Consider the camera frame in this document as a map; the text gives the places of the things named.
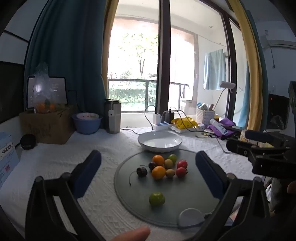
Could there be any white tube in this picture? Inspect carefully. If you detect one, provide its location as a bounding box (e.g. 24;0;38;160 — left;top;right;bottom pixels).
209;119;228;136

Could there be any white flat box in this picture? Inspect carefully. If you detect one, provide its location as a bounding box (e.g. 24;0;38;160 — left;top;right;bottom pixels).
171;126;205;134

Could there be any orange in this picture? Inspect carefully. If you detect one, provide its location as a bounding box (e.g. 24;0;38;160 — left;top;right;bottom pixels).
151;166;166;181
152;155;165;166

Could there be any pale strainer bowl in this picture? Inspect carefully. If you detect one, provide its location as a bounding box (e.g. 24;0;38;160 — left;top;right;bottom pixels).
76;113;100;120

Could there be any black tablet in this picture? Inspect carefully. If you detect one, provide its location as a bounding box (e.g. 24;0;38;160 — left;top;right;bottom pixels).
26;76;68;109

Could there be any white power strip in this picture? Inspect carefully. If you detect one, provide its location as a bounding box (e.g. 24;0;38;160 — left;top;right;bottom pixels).
151;122;173;131

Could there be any black monitor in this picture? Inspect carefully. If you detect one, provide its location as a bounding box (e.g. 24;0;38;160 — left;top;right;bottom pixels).
267;94;290;130

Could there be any cardboard box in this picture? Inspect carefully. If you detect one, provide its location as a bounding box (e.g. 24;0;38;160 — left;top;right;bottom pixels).
18;105;77;144

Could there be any clear plastic bag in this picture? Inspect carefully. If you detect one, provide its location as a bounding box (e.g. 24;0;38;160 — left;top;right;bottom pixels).
32;62;58;114

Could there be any white plate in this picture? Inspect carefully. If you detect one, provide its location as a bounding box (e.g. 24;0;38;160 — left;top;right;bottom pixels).
137;131;183;153

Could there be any person's left hand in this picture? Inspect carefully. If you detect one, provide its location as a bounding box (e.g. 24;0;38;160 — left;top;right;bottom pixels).
110;227;151;241

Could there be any white textured tablecloth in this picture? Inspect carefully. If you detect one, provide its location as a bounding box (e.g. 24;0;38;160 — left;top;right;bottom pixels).
0;126;266;241

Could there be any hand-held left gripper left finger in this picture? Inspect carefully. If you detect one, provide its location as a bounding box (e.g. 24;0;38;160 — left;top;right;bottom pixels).
25;150;105;241

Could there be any balcony railing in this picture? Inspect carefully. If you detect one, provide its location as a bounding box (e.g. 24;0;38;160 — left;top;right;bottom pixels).
107;79;158;112

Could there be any white air conditioner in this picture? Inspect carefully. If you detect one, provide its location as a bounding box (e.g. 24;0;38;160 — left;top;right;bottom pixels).
261;30;296;49

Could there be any light blue towel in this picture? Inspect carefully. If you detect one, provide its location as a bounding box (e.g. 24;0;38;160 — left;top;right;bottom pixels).
203;49;226;90

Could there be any yellow print paper cup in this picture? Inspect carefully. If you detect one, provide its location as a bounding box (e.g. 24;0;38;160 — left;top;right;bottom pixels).
239;129;275;149

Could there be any grey round tray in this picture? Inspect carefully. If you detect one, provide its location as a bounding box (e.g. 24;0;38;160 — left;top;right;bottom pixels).
114;148;229;229

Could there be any black cable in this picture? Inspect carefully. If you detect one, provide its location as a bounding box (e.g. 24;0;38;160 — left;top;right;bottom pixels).
120;105;160;135
162;107;199;126

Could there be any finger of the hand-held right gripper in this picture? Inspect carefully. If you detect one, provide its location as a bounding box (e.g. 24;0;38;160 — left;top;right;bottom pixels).
245;130;287;143
226;138;296;160

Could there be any white desk lamp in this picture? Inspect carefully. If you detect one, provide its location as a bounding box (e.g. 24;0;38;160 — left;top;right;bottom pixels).
214;81;236;116

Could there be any dark cherry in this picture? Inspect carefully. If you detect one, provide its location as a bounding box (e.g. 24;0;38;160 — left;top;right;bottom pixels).
129;166;148;186
140;162;157;171

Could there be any yellow curtain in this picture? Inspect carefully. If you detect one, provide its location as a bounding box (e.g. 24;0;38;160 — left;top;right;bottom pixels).
228;0;264;131

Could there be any blue white carton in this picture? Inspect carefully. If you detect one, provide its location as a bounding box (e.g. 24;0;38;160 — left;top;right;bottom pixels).
0;132;20;188

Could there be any steel thermos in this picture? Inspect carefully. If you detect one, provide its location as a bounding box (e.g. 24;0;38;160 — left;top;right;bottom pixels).
103;99;122;134

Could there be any white basket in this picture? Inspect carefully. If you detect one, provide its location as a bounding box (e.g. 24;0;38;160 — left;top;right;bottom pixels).
196;108;216;127

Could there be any black round device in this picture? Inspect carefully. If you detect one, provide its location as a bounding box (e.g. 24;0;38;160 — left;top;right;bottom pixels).
20;134;37;150

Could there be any yellow plastic bag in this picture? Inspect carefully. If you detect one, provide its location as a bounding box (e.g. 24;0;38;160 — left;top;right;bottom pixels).
172;117;199;129

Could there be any teal curtain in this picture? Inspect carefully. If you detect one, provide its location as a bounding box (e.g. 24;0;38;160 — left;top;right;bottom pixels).
240;0;269;98
24;0;109;130

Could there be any blue bowl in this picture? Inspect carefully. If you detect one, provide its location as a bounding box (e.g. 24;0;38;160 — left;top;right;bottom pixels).
71;113;103;135

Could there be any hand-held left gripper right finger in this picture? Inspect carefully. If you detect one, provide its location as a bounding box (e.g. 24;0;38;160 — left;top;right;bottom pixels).
192;151;271;241

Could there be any purple bag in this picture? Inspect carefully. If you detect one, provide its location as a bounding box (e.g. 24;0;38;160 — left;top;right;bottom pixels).
207;118;242;140

